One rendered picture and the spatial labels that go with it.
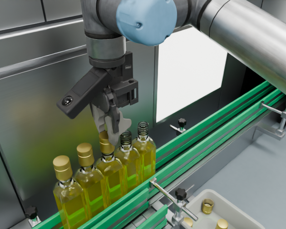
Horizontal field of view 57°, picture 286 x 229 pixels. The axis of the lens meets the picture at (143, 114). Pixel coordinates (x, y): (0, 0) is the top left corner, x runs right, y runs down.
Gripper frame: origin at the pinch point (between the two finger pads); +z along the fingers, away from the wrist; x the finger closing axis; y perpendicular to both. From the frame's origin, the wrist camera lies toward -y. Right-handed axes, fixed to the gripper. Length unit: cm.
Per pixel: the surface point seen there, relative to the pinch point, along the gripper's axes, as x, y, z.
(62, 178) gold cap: -1.4, -12.6, 3.5
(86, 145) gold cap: 0.5, -4.8, -0.2
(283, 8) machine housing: 6, 95, -14
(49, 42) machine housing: 12.8, -3.7, -20.3
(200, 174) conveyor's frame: -5.5, 34.5, 32.7
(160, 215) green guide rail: -13.5, 5.9, 20.8
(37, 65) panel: 13.2, -7.3, -16.0
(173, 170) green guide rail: -3.8, 20.9, 22.2
